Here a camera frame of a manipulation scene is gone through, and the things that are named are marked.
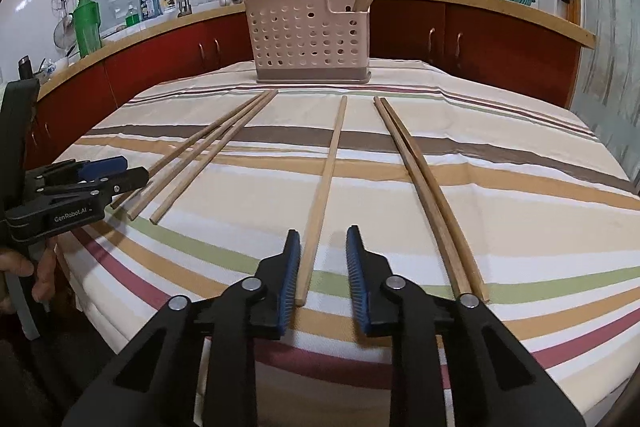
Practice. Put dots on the wooden frame glass door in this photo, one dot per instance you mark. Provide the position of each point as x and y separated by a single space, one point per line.
605 32

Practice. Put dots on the dark wooden chopstick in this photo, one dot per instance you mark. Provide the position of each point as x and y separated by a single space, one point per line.
430 177
416 177

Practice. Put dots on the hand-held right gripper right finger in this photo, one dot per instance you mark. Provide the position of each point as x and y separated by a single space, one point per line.
357 287

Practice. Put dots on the green thermos jug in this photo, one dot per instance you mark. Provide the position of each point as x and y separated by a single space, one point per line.
86 29

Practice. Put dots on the beige kitchen countertop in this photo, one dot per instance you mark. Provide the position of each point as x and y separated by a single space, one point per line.
500 14

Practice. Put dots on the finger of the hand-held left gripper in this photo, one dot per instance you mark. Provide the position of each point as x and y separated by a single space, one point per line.
102 166
127 179

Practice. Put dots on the hanging steel strainer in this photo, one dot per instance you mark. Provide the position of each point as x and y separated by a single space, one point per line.
62 36

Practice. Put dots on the person's left hand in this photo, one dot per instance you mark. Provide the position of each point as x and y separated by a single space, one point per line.
46 274

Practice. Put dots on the black flask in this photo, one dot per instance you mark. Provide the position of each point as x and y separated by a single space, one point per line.
25 68

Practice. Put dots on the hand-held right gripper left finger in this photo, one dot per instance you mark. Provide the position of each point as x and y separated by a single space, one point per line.
289 287

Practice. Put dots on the striped tablecloth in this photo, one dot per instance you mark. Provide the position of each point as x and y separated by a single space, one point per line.
500 207

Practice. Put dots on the pink perforated utensil holder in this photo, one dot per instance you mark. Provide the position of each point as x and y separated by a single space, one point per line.
300 14

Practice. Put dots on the small green bottle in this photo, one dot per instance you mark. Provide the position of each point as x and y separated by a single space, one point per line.
131 16

